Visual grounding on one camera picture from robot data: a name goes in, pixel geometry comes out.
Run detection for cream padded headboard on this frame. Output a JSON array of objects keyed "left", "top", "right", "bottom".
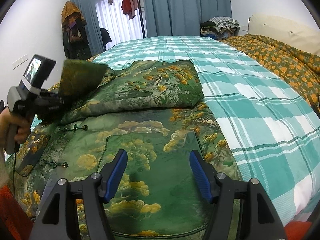
[{"left": 248, "top": 14, "right": 320, "bottom": 56}]

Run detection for camera mounted on gripper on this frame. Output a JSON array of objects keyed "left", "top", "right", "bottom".
[{"left": 22, "top": 54, "right": 56, "bottom": 89}]

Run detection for pile of clothes by bed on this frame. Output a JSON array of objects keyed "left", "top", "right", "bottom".
[{"left": 200, "top": 16, "right": 241, "bottom": 40}]

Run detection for blue curtain panel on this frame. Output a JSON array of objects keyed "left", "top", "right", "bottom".
[
  {"left": 71, "top": 0, "right": 105, "bottom": 55},
  {"left": 144, "top": 0, "right": 232, "bottom": 37}
]

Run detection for blue curtain right panel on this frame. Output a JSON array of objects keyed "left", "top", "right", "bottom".
[{"left": 144, "top": 0, "right": 232, "bottom": 37}]

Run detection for green landscape print jacket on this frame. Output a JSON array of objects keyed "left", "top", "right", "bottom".
[{"left": 7, "top": 60, "right": 241, "bottom": 239}]

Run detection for person's left hand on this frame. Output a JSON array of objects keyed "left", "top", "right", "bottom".
[{"left": 0, "top": 106, "right": 34, "bottom": 147}]

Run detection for red garment hanging outside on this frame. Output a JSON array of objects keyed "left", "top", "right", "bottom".
[{"left": 121, "top": 0, "right": 138, "bottom": 20}]

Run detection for orange floral green quilt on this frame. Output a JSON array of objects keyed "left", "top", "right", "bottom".
[{"left": 223, "top": 34, "right": 319, "bottom": 114}]

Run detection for white wall switch panel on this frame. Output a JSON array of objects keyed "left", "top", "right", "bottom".
[{"left": 12, "top": 55, "right": 29, "bottom": 69}]

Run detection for coats hanging on rack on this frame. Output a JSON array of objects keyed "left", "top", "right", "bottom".
[{"left": 61, "top": 1, "right": 92, "bottom": 60}]

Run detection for dark garment by window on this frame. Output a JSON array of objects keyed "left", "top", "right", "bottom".
[{"left": 100, "top": 28, "right": 112, "bottom": 50}]

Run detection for blue curtain left panel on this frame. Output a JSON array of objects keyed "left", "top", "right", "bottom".
[{"left": 71, "top": 0, "right": 105, "bottom": 55}]

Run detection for teal white plaid blanket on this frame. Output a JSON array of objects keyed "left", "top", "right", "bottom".
[{"left": 94, "top": 36, "right": 319, "bottom": 224}]

